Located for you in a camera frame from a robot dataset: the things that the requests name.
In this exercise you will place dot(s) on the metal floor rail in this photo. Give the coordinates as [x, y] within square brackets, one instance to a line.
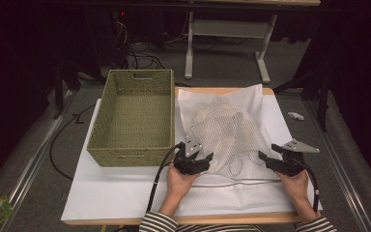
[35, 161]
[338, 161]

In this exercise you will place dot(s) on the crumpled white paper scrap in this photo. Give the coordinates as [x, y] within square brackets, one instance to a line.
[295, 116]

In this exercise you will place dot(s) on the white metal desk frame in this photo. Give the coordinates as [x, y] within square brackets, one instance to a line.
[228, 29]

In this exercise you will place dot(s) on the white cloth sheet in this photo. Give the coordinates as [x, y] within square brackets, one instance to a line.
[238, 193]

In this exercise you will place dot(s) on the person's right hand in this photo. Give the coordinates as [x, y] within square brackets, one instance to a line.
[294, 188]

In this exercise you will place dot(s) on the beige garment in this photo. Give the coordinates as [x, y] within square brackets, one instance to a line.
[225, 129]

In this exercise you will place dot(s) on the person's left hand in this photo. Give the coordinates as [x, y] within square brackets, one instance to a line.
[180, 185]

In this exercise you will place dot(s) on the black metal stand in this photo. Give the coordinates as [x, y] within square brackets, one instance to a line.
[323, 103]
[59, 87]

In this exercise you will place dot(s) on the green woven basket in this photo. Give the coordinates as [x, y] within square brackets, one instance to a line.
[135, 122]

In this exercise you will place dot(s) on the white board table cover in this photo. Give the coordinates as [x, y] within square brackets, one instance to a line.
[116, 193]

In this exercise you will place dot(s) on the wooden table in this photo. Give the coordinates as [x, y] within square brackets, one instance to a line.
[225, 220]

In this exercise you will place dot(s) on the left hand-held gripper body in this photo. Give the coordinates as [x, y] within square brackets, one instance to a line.
[186, 162]

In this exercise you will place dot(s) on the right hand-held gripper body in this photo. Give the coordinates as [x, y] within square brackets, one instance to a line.
[288, 166]

